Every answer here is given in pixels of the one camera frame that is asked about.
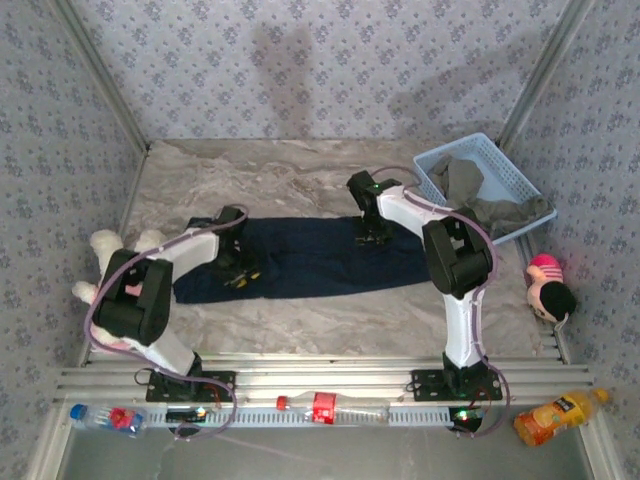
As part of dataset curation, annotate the navy blue garment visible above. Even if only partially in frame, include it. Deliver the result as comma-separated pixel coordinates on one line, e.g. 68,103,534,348
172,214,432,305

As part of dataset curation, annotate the grey garment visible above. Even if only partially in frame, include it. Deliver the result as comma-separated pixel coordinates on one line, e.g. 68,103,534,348
427,153,551,236

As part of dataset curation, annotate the light blue plastic basket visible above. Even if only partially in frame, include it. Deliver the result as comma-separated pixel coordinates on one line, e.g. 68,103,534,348
412,131,559,246

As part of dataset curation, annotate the white teddy bear pink outfit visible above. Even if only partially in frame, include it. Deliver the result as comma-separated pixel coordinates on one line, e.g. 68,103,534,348
71,228,169,359

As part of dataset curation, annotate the black controller board with LED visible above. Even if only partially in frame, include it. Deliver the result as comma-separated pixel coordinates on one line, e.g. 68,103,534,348
165,407,207,424
448,405,485,432

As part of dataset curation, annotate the clear cola bottle red cap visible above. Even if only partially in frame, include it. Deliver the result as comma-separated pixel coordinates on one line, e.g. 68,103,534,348
276,391,391,426

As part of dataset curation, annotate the pink doll plush black hair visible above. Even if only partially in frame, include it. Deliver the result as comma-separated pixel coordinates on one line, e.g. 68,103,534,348
525,252,579,324

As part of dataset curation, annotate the clear water bottle blue cap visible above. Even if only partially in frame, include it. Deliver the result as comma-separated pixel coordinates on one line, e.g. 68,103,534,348
69,403,150,440

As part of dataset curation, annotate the orange juice bottle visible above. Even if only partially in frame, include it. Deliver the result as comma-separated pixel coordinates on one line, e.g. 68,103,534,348
513,387,611,448

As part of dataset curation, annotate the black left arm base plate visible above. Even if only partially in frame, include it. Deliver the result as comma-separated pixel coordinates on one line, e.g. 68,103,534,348
145,369,237,403

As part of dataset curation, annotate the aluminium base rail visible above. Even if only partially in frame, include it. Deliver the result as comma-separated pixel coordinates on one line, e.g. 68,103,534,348
52,352,596,406

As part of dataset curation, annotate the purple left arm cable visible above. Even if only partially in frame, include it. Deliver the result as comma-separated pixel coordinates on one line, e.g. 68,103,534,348
85,202,251,442

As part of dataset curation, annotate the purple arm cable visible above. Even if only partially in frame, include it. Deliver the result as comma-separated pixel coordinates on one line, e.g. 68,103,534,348
369,165,512,440
85,202,251,442

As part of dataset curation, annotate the grey slotted cable duct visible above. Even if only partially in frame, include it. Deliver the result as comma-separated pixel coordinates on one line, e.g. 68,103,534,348
144,403,481,429

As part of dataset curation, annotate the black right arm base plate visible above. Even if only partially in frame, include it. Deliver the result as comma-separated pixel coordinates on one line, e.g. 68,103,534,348
410,368,504,401

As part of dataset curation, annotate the aluminium corner post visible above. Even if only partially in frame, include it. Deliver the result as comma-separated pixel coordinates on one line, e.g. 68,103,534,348
49,0,151,151
493,0,597,151

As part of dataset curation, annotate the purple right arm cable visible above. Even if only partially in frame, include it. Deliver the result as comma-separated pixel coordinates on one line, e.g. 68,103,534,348
369,165,512,440

